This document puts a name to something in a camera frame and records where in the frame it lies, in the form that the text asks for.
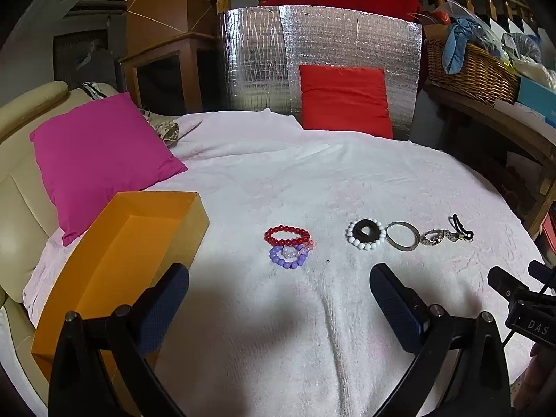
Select teal box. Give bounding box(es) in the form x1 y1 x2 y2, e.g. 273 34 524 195
516 77 556 128

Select pink white blanket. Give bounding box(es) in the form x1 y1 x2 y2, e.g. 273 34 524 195
22 107 547 417

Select blue cloth in basket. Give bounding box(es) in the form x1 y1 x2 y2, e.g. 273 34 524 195
442 17 477 75

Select beige leather sofa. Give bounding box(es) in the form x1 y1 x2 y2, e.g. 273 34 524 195
0 80 121 417

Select right hand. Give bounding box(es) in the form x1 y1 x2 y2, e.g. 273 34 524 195
514 344 555 410

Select floral patterned cushion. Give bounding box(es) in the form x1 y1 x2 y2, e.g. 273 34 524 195
140 109 179 147

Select orange cardboard box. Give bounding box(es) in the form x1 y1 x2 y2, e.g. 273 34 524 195
32 191 209 416

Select magenta pillow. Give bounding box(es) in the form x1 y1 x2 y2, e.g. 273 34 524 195
29 93 187 247

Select red pillow on bed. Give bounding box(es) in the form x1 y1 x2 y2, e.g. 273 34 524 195
299 64 393 139

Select red bead bracelet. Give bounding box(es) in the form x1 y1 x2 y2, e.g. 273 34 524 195
264 224 313 248

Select wicker basket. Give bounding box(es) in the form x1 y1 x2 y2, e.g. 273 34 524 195
424 40 519 106

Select wooden side shelf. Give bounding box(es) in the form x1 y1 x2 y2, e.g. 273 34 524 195
424 82 555 238

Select silver bangle ring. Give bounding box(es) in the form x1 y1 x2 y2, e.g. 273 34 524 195
385 220 422 252

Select black scrunchie hair tie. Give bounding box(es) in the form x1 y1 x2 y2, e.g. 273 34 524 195
351 220 381 243

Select purple bead bracelet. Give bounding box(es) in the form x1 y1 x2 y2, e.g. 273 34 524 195
268 245 309 270

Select wooden cabinet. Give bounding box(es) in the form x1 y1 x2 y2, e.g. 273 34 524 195
121 0 221 115

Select silver foil insulation panel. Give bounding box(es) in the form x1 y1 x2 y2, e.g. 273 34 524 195
219 5 422 139

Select thin black hair elastic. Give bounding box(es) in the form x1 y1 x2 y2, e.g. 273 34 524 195
448 214 474 242

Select white bead bracelet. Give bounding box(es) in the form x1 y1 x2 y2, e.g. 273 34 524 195
345 217 386 252

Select silver watch bracelet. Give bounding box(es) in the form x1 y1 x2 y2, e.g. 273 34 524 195
419 228 463 248

